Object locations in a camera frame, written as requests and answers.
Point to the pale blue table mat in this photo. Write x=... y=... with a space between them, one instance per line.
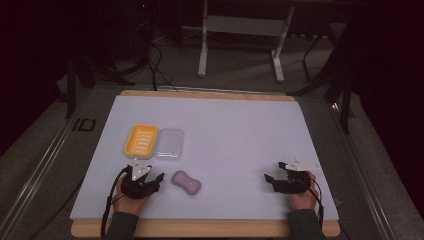
x=230 y=150

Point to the white metal stand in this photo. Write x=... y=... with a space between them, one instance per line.
x=245 y=26

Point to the yellow soap dish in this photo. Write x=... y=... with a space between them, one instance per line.
x=140 y=141

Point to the clear plastic soap dish lid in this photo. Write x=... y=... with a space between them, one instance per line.
x=169 y=143

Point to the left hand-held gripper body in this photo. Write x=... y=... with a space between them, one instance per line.
x=133 y=188

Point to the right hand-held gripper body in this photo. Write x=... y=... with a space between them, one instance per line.
x=295 y=183

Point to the person's left hand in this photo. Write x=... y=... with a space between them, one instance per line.
x=128 y=204

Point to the black metal stand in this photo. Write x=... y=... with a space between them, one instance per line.
x=71 y=90
x=345 y=100

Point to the pale purple soap bar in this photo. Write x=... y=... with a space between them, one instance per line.
x=186 y=182

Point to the person's right hand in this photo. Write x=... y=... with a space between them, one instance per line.
x=302 y=200

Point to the aluminium frame rail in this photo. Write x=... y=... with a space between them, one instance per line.
x=363 y=173
x=40 y=170

